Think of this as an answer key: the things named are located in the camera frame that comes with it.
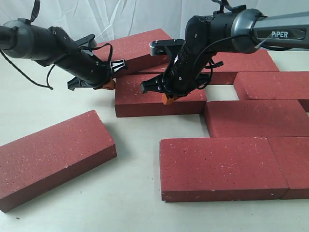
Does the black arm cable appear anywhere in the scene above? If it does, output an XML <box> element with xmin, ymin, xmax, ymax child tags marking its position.
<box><xmin>0</xmin><ymin>0</ymin><xmax>55</xmax><ymax>90</ymax></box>
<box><xmin>195</xmin><ymin>14</ymin><xmax>268</xmax><ymax>85</ymax></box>

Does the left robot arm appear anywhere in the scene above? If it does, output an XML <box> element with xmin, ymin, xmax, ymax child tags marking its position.
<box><xmin>0</xmin><ymin>18</ymin><xmax>127</xmax><ymax>91</ymax></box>

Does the red brick front row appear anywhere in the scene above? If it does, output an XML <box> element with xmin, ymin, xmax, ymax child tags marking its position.
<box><xmin>160</xmin><ymin>137</ymin><xmax>289</xmax><ymax>203</ymax></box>

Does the red brick tilted back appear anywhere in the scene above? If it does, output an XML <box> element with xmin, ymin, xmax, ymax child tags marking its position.
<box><xmin>109</xmin><ymin>29</ymin><xmax>171</xmax><ymax>79</ymax></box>

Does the red brick back right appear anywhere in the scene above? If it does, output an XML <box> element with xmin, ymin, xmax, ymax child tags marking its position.
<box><xmin>140</xmin><ymin>49</ymin><xmax>281</xmax><ymax>85</ymax></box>

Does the white backdrop curtain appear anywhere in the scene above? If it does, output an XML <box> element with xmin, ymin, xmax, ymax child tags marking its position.
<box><xmin>0</xmin><ymin>0</ymin><xmax>309</xmax><ymax>43</ymax></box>

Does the red brick front right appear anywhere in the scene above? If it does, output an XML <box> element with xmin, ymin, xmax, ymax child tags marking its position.
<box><xmin>268</xmin><ymin>137</ymin><xmax>309</xmax><ymax>200</ymax></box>

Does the red brick moved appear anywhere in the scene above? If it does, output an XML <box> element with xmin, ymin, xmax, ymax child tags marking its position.
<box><xmin>0</xmin><ymin>110</ymin><xmax>117</xmax><ymax>213</ymax></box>

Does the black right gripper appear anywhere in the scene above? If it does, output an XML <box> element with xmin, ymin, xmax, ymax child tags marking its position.
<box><xmin>140</xmin><ymin>44</ymin><xmax>212</xmax><ymax>105</ymax></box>

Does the red brick far right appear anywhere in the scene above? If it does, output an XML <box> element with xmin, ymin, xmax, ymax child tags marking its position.
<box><xmin>234</xmin><ymin>72</ymin><xmax>309</xmax><ymax>112</ymax></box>

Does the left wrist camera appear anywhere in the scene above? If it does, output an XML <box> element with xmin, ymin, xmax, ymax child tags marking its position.
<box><xmin>75</xmin><ymin>33</ymin><xmax>97</xmax><ymax>48</ymax></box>

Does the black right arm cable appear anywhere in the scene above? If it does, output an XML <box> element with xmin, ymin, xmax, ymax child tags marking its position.
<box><xmin>195</xmin><ymin>14</ymin><xmax>268</xmax><ymax>85</ymax></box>

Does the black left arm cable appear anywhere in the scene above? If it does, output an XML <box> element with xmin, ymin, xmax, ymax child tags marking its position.
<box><xmin>0</xmin><ymin>0</ymin><xmax>55</xmax><ymax>90</ymax></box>

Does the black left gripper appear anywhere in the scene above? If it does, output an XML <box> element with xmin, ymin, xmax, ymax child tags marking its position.
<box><xmin>55</xmin><ymin>52</ymin><xmax>126</xmax><ymax>91</ymax></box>

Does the red brick second row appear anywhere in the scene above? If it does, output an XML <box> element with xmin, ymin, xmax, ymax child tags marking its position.
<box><xmin>204</xmin><ymin>100</ymin><xmax>309</xmax><ymax>138</ymax></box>

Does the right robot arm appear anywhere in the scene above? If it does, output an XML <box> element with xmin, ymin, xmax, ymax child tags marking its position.
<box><xmin>140</xmin><ymin>6</ymin><xmax>309</xmax><ymax>104</ymax></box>

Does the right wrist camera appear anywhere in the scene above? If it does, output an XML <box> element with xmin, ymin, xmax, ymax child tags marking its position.
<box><xmin>149</xmin><ymin>39</ymin><xmax>185</xmax><ymax>57</ymax></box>

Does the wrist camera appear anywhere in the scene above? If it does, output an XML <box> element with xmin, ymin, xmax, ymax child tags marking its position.
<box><xmin>75</xmin><ymin>33</ymin><xmax>97</xmax><ymax>48</ymax></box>
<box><xmin>149</xmin><ymin>39</ymin><xmax>185</xmax><ymax>57</ymax></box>

